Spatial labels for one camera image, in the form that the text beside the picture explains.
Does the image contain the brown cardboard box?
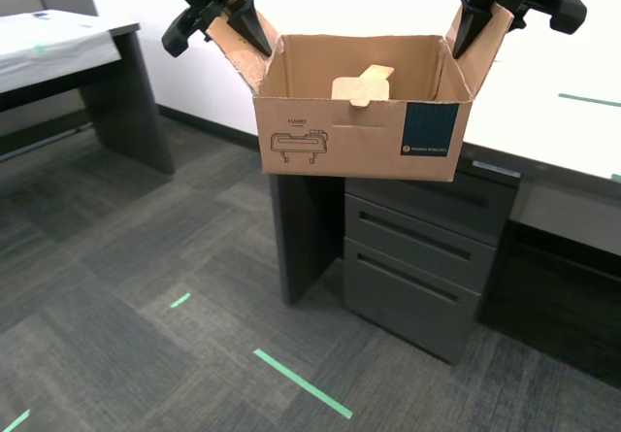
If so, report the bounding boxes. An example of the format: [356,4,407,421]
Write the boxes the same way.
[206,3,515,183]

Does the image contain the small green tape marker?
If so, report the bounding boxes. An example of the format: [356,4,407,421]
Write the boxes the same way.
[557,92,621,109]

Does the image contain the dark grey desk leg panel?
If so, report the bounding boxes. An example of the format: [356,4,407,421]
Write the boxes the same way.
[269,173,346,306]
[80,22,175,176]

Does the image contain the white plastic table cover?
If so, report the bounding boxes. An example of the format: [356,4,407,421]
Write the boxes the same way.
[0,8,122,94]

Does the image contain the black wall baseboard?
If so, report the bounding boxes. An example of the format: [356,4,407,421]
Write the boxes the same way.
[157,104,261,150]

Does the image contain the dark grey drawer pedestal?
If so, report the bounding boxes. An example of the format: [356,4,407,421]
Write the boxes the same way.
[342,157,523,365]

